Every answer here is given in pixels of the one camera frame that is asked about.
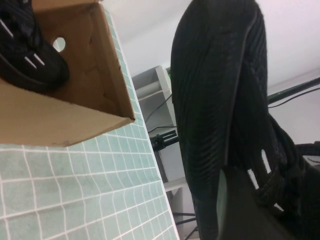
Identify black knit sneaker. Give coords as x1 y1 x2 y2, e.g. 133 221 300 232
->
0 0 71 93
169 0 313 240

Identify white shelf unit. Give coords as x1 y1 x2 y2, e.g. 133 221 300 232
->
131 65 177 131

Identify white side table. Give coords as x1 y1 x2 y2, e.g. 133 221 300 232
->
159 178 199 240

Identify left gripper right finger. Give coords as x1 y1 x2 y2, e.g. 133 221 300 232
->
298 154 320 240

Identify dark stand pole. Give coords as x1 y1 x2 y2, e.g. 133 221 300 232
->
266 76 320 106

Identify black tripod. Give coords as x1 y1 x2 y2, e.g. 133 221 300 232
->
150 129 180 151

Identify brown cardboard shoe box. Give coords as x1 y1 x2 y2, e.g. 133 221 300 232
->
0 0 136 147

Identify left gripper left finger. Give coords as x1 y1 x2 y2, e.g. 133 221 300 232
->
216 165 300 240

